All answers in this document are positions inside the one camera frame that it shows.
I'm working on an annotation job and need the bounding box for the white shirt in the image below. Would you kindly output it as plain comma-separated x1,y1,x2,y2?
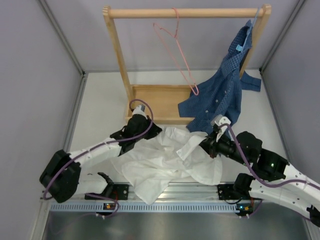
111,126,223,205

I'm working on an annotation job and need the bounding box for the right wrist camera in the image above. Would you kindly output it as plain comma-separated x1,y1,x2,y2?
211,114,231,142

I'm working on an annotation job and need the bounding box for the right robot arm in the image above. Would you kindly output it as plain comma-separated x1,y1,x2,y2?
199,130,320,226

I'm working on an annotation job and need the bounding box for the slotted cable duct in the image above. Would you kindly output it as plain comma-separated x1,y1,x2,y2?
50,202,251,213

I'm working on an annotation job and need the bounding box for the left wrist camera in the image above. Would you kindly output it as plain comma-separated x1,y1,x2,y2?
132,104,148,119

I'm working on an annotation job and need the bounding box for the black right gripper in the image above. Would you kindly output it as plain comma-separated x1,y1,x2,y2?
195,130,250,167

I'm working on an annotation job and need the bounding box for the blue checkered shirt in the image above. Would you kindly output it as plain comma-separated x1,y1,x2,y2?
177,20,261,134

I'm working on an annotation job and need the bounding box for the aluminium mounting rail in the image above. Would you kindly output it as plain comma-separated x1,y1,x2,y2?
41,181,251,201

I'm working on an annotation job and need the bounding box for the light blue hanger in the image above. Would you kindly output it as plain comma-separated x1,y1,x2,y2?
235,7,261,53

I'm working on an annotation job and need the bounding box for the wooden clothes rack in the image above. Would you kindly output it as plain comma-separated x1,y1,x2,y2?
102,4,272,125

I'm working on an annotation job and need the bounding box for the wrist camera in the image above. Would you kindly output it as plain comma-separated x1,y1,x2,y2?
132,104,148,119
211,114,231,142

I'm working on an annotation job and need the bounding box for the pink wire hanger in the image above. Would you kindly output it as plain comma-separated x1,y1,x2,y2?
152,7,200,96

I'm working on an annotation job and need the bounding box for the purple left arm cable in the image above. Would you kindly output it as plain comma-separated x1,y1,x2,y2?
43,99,154,218

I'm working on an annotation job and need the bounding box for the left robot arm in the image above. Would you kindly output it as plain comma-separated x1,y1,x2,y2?
39,114,162,203

